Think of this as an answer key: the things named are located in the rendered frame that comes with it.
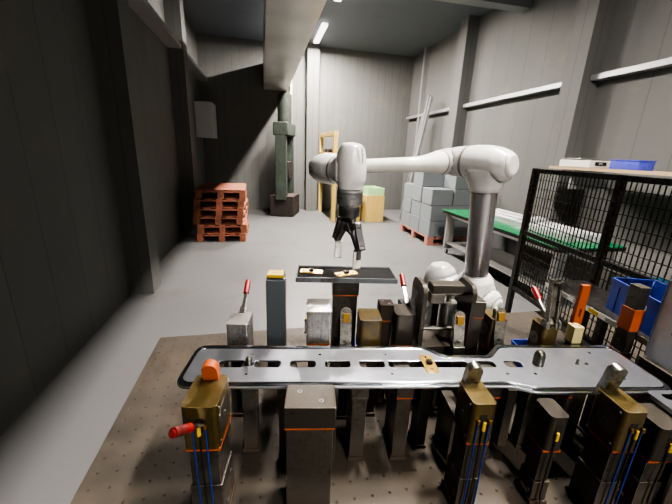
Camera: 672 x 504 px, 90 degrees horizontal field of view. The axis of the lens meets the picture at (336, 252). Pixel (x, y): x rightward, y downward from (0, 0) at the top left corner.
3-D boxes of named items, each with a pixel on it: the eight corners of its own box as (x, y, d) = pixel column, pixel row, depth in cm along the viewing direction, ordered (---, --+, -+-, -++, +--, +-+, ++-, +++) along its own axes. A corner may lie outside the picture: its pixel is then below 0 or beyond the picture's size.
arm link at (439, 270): (434, 292, 184) (437, 255, 177) (463, 305, 170) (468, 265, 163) (414, 300, 175) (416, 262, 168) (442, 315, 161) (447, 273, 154)
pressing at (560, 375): (167, 396, 84) (167, 391, 84) (198, 346, 106) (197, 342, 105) (677, 393, 93) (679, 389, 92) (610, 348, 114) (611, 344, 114)
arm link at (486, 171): (464, 301, 170) (506, 319, 153) (443, 312, 161) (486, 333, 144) (478, 142, 142) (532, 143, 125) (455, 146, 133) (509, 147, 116)
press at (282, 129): (298, 210, 931) (299, 97, 848) (302, 217, 843) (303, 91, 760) (269, 210, 914) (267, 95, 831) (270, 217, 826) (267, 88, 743)
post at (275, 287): (266, 383, 133) (264, 280, 121) (269, 371, 141) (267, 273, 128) (285, 383, 134) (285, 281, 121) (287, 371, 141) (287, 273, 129)
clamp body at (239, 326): (230, 418, 116) (224, 324, 106) (238, 394, 127) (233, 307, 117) (252, 417, 116) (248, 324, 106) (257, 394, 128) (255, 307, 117)
